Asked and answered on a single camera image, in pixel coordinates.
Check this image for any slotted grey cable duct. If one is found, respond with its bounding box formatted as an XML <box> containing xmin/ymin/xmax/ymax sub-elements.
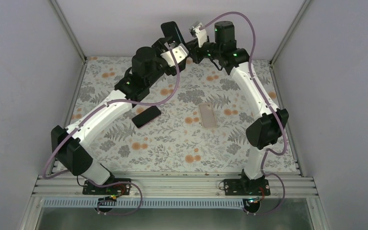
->
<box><xmin>43</xmin><ymin>197</ymin><xmax>244</xmax><ymax>209</ymax></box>

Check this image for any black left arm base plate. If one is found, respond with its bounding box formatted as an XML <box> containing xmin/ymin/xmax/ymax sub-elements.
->
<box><xmin>82</xmin><ymin>178</ymin><xmax>131</xmax><ymax>196</ymax></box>

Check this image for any aluminium frame post left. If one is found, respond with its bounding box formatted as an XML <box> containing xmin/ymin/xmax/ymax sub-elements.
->
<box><xmin>49</xmin><ymin>0</ymin><xmax>87</xmax><ymax>63</ymax></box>

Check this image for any aluminium frame post right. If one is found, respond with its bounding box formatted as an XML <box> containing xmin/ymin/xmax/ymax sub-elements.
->
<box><xmin>270</xmin><ymin>0</ymin><xmax>312</xmax><ymax>68</ymax></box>

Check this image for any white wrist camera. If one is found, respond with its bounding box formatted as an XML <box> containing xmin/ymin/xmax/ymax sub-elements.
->
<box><xmin>189</xmin><ymin>21</ymin><xmax>208</xmax><ymax>48</ymax></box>
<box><xmin>161</xmin><ymin>44</ymin><xmax>190</xmax><ymax>67</ymax></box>

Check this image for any aluminium frame post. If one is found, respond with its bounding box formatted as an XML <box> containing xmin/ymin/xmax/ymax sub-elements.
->
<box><xmin>270</xmin><ymin>0</ymin><xmax>312</xmax><ymax>68</ymax></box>
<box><xmin>49</xmin><ymin>0</ymin><xmax>87</xmax><ymax>63</ymax></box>

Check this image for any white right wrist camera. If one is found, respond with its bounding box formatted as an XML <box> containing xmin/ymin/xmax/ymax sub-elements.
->
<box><xmin>189</xmin><ymin>21</ymin><xmax>208</xmax><ymax>48</ymax></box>

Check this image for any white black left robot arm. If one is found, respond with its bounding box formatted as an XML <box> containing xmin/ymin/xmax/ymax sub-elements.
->
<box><xmin>51</xmin><ymin>37</ymin><xmax>190</xmax><ymax>194</ymax></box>

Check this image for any aluminium front rail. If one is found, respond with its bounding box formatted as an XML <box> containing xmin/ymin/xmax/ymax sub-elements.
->
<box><xmin>32</xmin><ymin>172</ymin><xmax>319</xmax><ymax>198</ymax></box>

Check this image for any black smartphone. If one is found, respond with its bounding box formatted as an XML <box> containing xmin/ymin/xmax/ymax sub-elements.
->
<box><xmin>131</xmin><ymin>106</ymin><xmax>161</xmax><ymax>128</ymax></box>
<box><xmin>161</xmin><ymin>21</ymin><xmax>185</xmax><ymax>48</ymax></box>

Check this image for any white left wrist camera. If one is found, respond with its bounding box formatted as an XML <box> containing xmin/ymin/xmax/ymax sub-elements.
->
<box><xmin>161</xmin><ymin>44</ymin><xmax>190</xmax><ymax>67</ymax></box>

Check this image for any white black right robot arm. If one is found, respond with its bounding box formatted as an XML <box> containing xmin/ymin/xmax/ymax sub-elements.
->
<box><xmin>187</xmin><ymin>21</ymin><xmax>289</xmax><ymax>196</ymax></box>

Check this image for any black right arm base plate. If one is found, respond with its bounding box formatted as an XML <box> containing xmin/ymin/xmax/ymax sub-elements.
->
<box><xmin>219</xmin><ymin>178</ymin><xmax>271</xmax><ymax>196</ymax></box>

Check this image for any floral patterned table mat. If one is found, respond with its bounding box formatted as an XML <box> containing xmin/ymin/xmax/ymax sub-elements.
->
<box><xmin>57</xmin><ymin>56</ymin><xmax>299</xmax><ymax>173</ymax></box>

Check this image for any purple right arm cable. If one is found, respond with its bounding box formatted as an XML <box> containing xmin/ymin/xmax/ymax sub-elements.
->
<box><xmin>203</xmin><ymin>11</ymin><xmax>289</xmax><ymax>216</ymax></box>

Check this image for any beige phone case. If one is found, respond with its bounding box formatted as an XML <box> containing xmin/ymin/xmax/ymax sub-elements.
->
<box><xmin>198</xmin><ymin>102</ymin><xmax>218</xmax><ymax>129</ymax></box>

